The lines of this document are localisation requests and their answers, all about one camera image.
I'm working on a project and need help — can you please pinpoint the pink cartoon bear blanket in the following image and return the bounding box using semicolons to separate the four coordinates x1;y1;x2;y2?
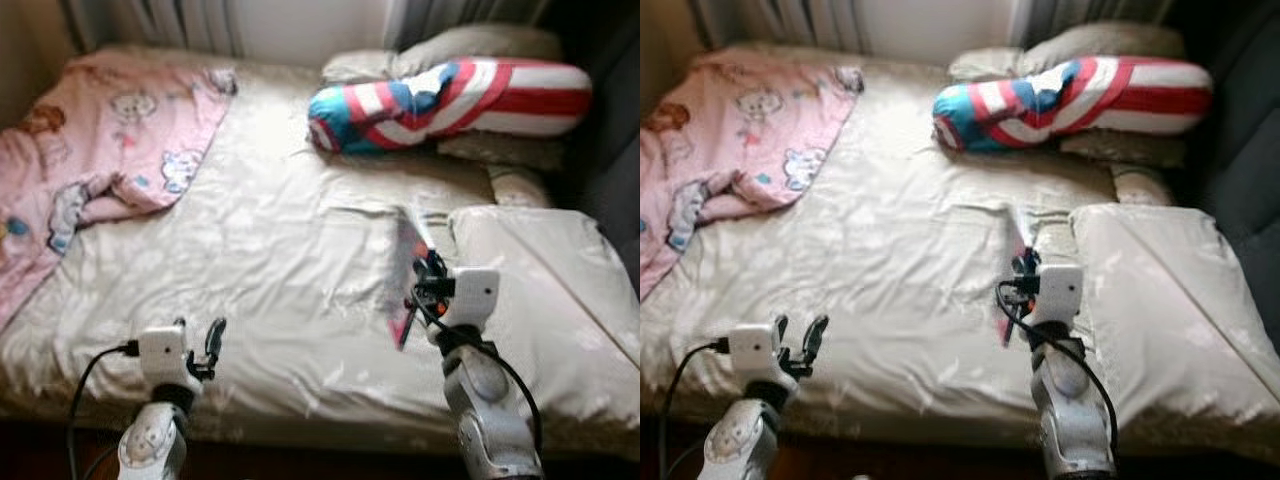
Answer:
0;52;240;333
640;50;867;301

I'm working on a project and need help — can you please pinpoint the bed with beige floral sheet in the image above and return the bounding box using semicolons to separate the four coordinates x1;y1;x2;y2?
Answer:
0;42;641;463
640;40;1280;468

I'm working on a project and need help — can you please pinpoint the small beige bolster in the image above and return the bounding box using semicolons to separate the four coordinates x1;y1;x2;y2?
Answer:
486;164;552;210
1109;162;1174;207

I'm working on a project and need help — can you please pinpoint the large beige pillow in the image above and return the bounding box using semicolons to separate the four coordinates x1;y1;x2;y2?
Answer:
1069;202;1280;431
447;204;641;426

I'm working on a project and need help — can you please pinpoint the beige floral pillow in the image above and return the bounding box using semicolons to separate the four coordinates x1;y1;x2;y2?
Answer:
321;24;564;85
436;130;567;174
947;21;1188;81
1059;127;1188;170

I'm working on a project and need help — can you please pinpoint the red white blue striped bolster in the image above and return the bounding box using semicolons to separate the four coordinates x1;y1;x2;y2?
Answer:
931;55;1215;154
306;57;594;155

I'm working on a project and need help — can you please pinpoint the dark grey padded headboard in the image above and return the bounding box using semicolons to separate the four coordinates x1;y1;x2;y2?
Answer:
543;0;641;293
1163;0;1280;353

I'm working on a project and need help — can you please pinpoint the grey curtain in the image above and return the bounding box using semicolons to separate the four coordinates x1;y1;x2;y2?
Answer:
1008;0;1173;48
58;0;248;58
688;0;863;51
383;0;553;53

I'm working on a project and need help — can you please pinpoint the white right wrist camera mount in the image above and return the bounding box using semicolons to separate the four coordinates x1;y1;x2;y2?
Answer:
1033;264;1088;328
438;266;502;333

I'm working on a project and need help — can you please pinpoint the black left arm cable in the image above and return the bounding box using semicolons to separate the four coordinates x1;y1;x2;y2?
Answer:
657;338;732;480
67;340;142;480

